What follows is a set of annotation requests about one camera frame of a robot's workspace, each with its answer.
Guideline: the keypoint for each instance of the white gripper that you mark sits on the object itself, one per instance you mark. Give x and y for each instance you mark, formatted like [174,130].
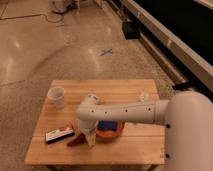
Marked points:
[87,127]

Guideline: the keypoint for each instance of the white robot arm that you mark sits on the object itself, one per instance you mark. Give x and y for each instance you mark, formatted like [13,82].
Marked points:
[187,118]

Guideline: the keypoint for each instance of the orange bowl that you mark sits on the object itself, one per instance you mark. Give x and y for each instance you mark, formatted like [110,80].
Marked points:
[111,133]

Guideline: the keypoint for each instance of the blue sponge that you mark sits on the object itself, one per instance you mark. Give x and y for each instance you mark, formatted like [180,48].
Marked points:
[107,125]

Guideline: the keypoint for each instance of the black white box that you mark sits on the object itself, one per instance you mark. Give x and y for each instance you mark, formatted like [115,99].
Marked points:
[58,134]

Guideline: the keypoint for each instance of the wooden table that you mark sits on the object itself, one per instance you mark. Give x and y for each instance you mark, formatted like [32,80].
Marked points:
[139,144]

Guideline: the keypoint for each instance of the small white bottle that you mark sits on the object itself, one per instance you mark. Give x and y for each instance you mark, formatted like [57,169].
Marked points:
[144,96]

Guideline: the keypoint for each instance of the blue tape cross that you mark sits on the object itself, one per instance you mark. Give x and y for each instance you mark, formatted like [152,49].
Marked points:
[106,51]

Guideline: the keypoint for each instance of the black box on floor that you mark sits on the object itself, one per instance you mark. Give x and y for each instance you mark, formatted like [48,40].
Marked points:
[130,31]

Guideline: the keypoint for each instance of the long metal rail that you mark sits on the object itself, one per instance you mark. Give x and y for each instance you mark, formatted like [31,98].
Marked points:
[196,65]

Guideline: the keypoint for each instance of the white base with cables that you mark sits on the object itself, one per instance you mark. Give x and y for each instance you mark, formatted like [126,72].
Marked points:
[62,6]

